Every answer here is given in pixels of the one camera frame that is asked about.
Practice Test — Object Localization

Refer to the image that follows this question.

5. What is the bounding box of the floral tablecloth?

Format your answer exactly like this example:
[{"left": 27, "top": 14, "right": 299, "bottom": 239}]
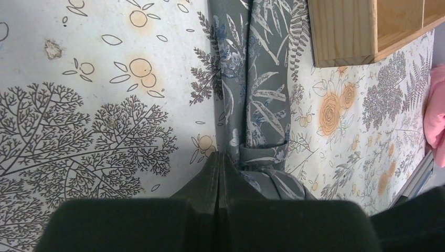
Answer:
[{"left": 1, "top": 1, "right": 435, "bottom": 251}]

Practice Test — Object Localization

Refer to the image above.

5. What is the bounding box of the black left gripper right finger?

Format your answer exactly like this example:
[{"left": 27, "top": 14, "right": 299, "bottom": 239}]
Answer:
[{"left": 219, "top": 153, "right": 381, "bottom": 251}]

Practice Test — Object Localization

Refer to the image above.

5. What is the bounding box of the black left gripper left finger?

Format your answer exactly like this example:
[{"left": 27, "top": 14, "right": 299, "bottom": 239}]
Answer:
[{"left": 36, "top": 152, "right": 220, "bottom": 251}]

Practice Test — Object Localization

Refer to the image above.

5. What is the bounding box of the pink cloth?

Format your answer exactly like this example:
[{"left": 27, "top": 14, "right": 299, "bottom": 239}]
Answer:
[{"left": 423, "top": 64, "right": 444, "bottom": 167}]

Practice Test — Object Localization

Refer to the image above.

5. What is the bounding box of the wooden compartment tray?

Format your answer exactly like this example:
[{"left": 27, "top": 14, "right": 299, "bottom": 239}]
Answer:
[{"left": 308, "top": 0, "right": 444, "bottom": 68}]

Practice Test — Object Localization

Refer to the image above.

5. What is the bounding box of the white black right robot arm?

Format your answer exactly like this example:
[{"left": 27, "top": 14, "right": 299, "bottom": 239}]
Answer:
[{"left": 370, "top": 186, "right": 444, "bottom": 251}]

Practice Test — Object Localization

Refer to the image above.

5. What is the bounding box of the grey leaf pattern tie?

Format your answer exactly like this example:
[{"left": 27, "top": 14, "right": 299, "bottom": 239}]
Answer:
[{"left": 209, "top": 1, "right": 313, "bottom": 200}]

